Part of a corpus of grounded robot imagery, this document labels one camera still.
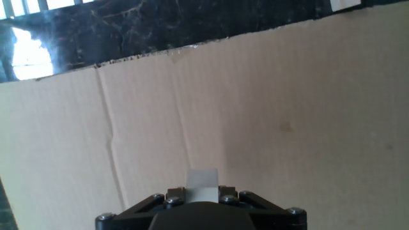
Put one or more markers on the tiny wooden block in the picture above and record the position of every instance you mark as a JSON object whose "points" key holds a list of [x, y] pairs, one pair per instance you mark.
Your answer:
{"points": [[345, 4]]}

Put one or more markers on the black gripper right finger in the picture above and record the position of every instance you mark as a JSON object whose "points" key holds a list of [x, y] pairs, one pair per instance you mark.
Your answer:
{"points": [[271, 214]]}

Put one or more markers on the small wooden cube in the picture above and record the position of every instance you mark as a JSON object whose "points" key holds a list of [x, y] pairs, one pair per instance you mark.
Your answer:
{"points": [[202, 185]]}

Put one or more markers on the brown cardboard sheet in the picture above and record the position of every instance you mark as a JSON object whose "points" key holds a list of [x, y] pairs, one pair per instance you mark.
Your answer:
{"points": [[287, 96]]}

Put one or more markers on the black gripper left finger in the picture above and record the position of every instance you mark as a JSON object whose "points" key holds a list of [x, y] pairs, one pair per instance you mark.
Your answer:
{"points": [[140, 214]]}

